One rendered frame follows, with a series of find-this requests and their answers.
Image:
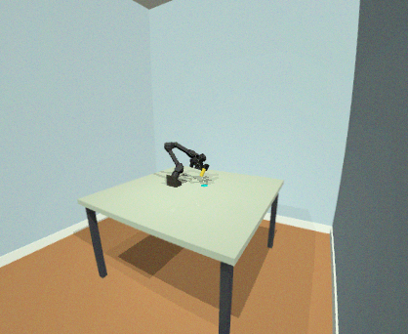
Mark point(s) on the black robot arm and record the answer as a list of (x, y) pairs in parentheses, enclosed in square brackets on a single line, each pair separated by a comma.
[(191, 153)]

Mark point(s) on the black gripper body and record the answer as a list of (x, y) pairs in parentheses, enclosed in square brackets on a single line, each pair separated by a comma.
[(193, 163)]

